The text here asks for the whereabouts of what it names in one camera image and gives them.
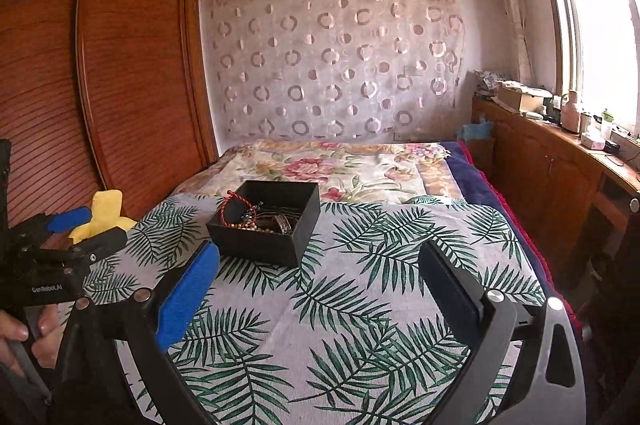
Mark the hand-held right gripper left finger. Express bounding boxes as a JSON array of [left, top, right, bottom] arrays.
[[50, 241, 221, 425]]

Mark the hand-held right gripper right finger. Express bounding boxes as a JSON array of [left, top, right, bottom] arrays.
[[417, 240, 587, 425]]

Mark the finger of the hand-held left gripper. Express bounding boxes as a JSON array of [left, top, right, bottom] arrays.
[[14, 206, 95, 246], [22, 226, 129, 277]]

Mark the black jewelry box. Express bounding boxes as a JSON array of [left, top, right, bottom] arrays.
[[206, 179, 321, 268]]

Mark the red cord bracelet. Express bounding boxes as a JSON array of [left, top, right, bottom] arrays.
[[220, 190, 264, 227]]

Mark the pile of beaded bracelets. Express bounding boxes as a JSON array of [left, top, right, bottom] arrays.
[[239, 202, 302, 236]]

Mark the person's left hand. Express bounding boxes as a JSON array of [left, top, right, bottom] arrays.
[[0, 305, 65, 378]]

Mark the yellow plush toy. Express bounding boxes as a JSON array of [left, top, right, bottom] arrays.
[[69, 190, 137, 242]]

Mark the leaf-print bedsheet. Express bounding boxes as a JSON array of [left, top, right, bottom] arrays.
[[82, 195, 551, 425]]

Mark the dark blue blanket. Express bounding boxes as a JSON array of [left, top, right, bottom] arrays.
[[442, 140, 586, 336]]

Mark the silver bangle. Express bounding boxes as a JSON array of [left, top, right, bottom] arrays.
[[260, 213, 296, 235]]

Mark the wooden wardrobe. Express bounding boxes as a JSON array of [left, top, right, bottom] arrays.
[[0, 0, 219, 246]]

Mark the floral quilt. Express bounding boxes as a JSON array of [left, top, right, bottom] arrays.
[[172, 139, 473, 206]]

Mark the wooden side cabinet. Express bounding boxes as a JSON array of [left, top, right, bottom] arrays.
[[470, 98, 640, 286]]

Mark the light blue bag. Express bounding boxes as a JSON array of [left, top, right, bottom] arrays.
[[457, 115, 496, 143]]

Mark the cardboard box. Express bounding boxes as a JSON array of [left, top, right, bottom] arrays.
[[495, 82, 551, 113]]

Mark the white tissue container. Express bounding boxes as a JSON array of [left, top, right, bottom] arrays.
[[580, 130, 608, 151]]

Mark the pile of papers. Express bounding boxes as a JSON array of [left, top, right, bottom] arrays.
[[472, 69, 521, 98]]

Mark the pink jug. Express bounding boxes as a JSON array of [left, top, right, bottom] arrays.
[[560, 90, 583, 133]]

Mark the sheer window drape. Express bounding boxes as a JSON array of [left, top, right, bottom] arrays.
[[482, 0, 536, 86]]

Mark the window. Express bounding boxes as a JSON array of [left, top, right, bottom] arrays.
[[527, 0, 640, 141]]

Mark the circle-pattern sheer wall curtain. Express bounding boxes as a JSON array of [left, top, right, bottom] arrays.
[[200, 0, 466, 145]]

